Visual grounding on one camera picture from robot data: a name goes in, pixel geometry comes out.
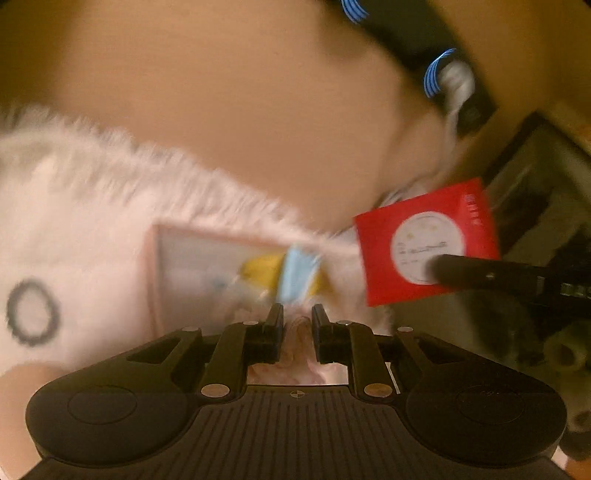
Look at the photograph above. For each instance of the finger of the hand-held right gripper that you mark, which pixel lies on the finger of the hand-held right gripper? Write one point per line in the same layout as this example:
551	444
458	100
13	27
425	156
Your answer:
485	273

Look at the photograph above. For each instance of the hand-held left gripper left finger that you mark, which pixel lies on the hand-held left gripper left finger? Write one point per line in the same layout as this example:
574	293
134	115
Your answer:
277	325

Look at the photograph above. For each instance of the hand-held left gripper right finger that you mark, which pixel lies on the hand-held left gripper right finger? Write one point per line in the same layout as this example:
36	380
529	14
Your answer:
317	325

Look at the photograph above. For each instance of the beige ribbon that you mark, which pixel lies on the beige ribbon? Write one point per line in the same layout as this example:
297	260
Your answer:
298	339

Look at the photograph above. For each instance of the blue face mask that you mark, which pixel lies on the blue face mask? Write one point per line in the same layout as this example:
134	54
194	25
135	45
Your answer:
295	274

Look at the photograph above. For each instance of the red packet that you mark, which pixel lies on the red packet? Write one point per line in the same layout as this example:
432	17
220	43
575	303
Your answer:
383	240

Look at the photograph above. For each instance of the black monitor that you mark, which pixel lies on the black monitor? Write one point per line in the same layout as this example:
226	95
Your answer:
531	184

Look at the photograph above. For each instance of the white fringed blanket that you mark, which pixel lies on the white fringed blanket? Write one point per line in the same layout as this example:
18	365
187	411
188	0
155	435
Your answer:
92	207

